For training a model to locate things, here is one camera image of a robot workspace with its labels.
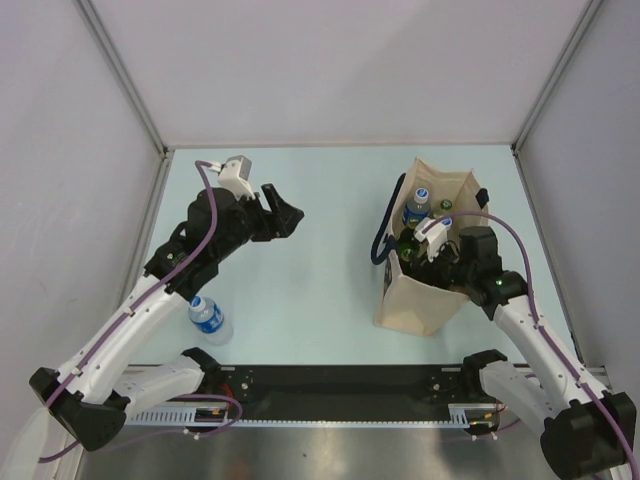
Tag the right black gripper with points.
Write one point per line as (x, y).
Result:
(422, 269)

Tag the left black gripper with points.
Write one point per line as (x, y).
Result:
(288, 216)

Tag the beige canvas tote bag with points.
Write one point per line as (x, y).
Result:
(411, 302)

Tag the blue label water bottle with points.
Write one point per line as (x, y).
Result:
(417, 207)

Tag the clear plastic bottle blue cap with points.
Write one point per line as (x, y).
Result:
(447, 222)

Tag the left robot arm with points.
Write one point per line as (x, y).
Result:
(89, 395)

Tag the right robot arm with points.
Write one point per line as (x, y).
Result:
(583, 428)

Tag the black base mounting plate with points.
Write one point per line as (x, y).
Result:
(413, 388)

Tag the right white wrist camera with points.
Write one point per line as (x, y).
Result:
(433, 234)

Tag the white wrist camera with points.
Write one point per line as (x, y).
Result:
(433, 234)
(233, 175)

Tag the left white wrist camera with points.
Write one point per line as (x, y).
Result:
(233, 175)

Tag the white slotted cable duct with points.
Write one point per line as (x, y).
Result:
(201, 415)

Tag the aluminium frame rail left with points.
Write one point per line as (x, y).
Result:
(114, 61)

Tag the aluminium frame rail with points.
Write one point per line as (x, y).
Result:
(568, 52)
(114, 61)

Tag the aluminium frame rail right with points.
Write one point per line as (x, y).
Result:
(568, 52)

